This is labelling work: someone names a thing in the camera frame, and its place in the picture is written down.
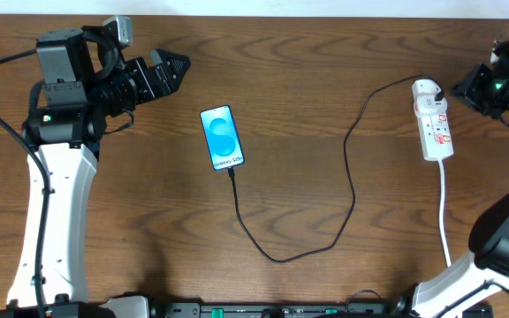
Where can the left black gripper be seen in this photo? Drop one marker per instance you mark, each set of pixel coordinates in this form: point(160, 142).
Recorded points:
point(149, 80)

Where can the blue Galaxy smartphone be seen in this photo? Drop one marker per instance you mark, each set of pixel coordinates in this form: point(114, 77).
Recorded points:
point(222, 138)

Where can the white USB charger plug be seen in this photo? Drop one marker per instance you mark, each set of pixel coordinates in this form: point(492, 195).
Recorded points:
point(424, 87)

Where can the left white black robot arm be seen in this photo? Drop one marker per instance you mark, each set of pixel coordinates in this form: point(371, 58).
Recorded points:
point(86, 80)

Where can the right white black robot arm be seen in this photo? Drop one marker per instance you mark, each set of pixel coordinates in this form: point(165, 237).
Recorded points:
point(484, 269)

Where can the white power strip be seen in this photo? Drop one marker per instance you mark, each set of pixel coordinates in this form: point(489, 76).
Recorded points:
point(434, 129)

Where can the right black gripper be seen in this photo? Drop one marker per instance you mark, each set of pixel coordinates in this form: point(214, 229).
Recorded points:
point(478, 88)

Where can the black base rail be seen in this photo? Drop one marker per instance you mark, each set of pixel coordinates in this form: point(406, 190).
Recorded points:
point(263, 310)

